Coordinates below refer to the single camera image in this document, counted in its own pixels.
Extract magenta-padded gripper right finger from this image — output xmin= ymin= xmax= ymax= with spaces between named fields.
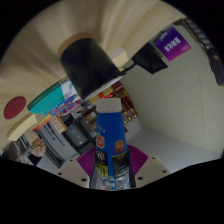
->
xmin=127 ymin=144 xmax=172 ymax=188

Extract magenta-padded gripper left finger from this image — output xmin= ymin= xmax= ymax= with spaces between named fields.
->
xmin=56 ymin=147 xmax=97 ymax=188

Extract blue drink bottle white cap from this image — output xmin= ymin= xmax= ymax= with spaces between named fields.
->
xmin=89 ymin=97 xmax=132 ymax=192

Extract orange standing card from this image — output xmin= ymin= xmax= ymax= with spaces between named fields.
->
xmin=49 ymin=114 xmax=69 ymax=135

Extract pink flowers in white pot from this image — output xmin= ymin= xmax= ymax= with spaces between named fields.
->
xmin=29 ymin=137 xmax=47 ymax=158

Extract pale yellow envelope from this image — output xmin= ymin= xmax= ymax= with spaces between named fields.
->
xmin=5 ymin=113 xmax=38 ymax=142

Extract teal and white book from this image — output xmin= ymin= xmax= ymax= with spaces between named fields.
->
xmin=27 ymin=78 xmax=79 ymax=116

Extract flat round red coaster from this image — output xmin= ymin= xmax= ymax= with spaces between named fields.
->
xmin=3 ymin=96 xmax=27 ymax=120

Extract black cup white inside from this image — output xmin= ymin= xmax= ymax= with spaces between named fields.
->
xmin=59 ymin=33 xmax=125 ymax=101

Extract purple sign board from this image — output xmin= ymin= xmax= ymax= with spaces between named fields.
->
xmin=153 ymin=27 xmax=193 ymax=62

